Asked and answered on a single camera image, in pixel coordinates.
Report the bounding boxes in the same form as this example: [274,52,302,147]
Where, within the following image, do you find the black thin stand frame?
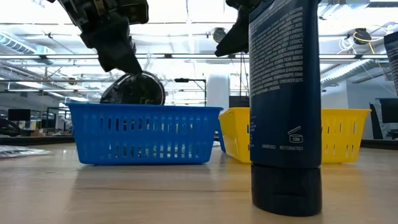
[174,77,208,107]

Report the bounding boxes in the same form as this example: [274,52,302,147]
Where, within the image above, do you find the small blue plastic basket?
[216,119,227,153]

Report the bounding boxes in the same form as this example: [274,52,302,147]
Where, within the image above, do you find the black upright panel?
[369,102,384,140]

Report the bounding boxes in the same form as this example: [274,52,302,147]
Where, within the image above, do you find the black round ceiling fixture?
[353,27,373,46]
[211,27,228,44]

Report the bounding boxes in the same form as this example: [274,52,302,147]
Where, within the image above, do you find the yellow slotted plastic basket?
[218,107,372,164]

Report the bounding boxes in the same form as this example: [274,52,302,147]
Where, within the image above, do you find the large blue slotted plastic basket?
[65,102,224,166]

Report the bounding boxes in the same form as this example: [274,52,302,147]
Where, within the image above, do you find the black wide screen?
[229,95,249,109]

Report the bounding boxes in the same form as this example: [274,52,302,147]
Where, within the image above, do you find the black round object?
[0,118,22,138]

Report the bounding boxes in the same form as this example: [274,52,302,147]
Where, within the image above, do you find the grey overhead crossbar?
[0,53,398,60]

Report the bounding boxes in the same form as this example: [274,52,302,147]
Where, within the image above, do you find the dark navy shower gel bottle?
[248,0,323,218]
[383,30,398,96]

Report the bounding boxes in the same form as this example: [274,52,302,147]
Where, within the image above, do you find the small black computer monitor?
[7,108,32,122]

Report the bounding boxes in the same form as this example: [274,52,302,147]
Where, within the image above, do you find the black bath puff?
[99,70,167,106]

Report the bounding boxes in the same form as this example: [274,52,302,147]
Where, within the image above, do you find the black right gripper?
[213,0,251,58]

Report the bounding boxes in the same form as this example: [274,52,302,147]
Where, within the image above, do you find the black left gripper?
[46,0,150,75]

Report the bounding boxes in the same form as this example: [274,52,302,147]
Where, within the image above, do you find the white room pillar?
[206,73,231,110]

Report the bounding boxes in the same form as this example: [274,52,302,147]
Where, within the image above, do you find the white blue toothpaste tube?
[0,145,52,159]

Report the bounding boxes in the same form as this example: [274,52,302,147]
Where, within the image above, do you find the large black computer monitor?
[378,98,398,124]

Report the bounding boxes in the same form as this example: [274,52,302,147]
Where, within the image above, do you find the silver ventilation duct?
[320,58,379,88]

